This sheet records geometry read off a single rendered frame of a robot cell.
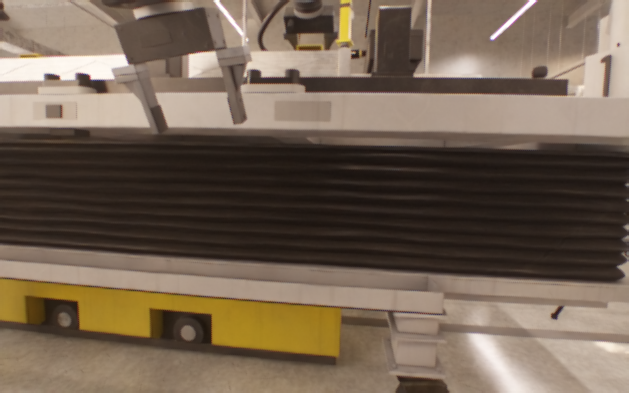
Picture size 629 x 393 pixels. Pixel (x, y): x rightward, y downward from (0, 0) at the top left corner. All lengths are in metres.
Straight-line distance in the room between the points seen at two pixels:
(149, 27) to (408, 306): 0.72
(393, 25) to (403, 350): 0.73
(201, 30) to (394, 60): 0.35
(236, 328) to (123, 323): 0.44
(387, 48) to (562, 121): 0.32
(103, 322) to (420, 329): 1.14
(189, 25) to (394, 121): 0.34
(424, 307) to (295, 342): 0.54
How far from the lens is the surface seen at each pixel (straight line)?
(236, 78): 0.47
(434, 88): 0.63
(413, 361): 0.89
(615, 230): 1.13
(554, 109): 0.66
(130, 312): 1.39
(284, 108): 0.58
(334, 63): 0.81
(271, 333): 1.19
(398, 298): 0.79
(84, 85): 0.79
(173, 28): 0.48
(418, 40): 1.00
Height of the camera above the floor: 0.70
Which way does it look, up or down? 5 degrees down
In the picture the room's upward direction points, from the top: 2 degrees clockwise
